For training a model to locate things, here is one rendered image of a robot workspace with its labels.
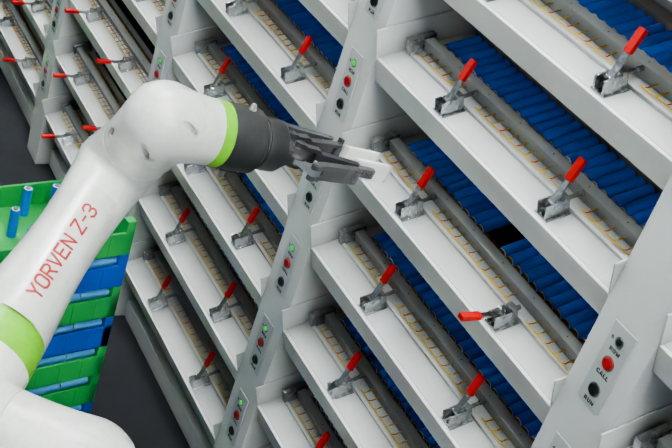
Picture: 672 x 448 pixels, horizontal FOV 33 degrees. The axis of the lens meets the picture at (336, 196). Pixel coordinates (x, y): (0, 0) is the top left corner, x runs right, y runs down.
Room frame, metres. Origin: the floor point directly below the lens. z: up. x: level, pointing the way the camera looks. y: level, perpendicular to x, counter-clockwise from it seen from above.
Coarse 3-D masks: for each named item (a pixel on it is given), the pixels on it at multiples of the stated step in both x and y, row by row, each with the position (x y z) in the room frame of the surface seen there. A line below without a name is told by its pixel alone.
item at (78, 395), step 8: (96, 376) 1.85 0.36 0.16; (88, 384) 1.84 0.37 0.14; (96, 384) 1.85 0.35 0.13; (56, 392) 1.78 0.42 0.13; (64, 392) 1.80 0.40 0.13; (72, 392) 1.81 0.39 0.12; (80, 392) 1.82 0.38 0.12; (88, 392) 1.84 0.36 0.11; (56, 400) 1.79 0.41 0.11; (64, 400) 1.80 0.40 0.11; (72, 400) 1.81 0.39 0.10; (80, 400) 1.83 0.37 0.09; (88, 400) 1.84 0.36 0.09
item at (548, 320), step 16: (400, 144) 1.70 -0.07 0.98; (400, 160) 1.68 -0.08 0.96; (416, 160) 1.66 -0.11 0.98; (416, 176) 1.64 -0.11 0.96; (432, 176) 1.63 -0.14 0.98; (432, 192) 1.60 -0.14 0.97; (448, 208) 1.55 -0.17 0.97; (464, 224) 1.52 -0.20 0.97; (480, 240) 1.49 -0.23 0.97; (496, 256) 1.46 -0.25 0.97; (496, 272) 1.44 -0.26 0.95; (512, 272) 1.42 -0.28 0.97; (512, 288) 1.41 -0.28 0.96; (528, 288) 1.40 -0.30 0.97; (528, 304) 1.37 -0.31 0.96; (544, 304) 1.37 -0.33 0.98; (544, 320) 1.34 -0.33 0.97; (560, 320) 1.34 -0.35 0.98; (560, 336) 1.31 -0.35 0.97; (560, 352) 1.29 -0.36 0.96; (576, 352) 1.28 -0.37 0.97
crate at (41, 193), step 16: (0, 192) 1.85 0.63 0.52; (16, 192) 1.87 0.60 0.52; (32, 192) 1.90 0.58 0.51; (48, 192) 1.92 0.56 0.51; (0, 208) 1.85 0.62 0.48; (32, 208) 1.89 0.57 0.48; (0, 224) 1.80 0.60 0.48; (32, 224) 1.83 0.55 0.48; (128, 224) 1.84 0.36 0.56; (0, 240) 1.65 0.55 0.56; (16, 240) 1.77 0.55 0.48; (112, 240) 1.82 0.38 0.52; (128, 240) 1.84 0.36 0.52; (0, 256) 1.65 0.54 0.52; (96, 256) 1.80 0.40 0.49; (112, 256) 1.82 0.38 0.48
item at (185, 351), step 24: (144, 240) 2.27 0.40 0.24; (144, 264) 2.25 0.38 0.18; (168, 264) 2.23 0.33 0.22; (144, 288) 2.17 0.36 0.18; (168, 288) 2.16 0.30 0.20; (144, 312) 2.13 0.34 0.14; (168, 312) 2.10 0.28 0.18; (192, 312) 2.08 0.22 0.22; (168, 336) 2.03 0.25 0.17; (192, 336) 2.04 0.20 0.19; (168, 360) 2.00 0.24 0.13; (192, 360) 1.97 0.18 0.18; (216, 360) 1.95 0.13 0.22; (192, 384) 1.88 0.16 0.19; (216, 384) 1.91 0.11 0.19; (216, 408) 1.85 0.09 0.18; (216, 432) 1.76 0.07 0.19
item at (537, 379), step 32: (384, 128) 1.73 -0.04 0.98; (416, 128) 1.77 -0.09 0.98; (384, 192) 1.61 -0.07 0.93; (384, 224) 1.58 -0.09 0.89; (416, 224) 1.54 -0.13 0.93; (448, 224) 1.55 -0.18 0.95; (416, 256) 1.49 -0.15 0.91; (448, 256) 1.47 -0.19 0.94; (480, 256) 1.48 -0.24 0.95; (448, 288) 1.42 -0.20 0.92; (480, 288) 1.41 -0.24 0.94; (480, 320) 1.35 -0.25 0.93; (512, 352) 1.30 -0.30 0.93; (544, 352) 1.30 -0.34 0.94; (512, 384) 1.28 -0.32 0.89; (544, 384) 1.25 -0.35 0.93; (544, 416) 1.22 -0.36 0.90
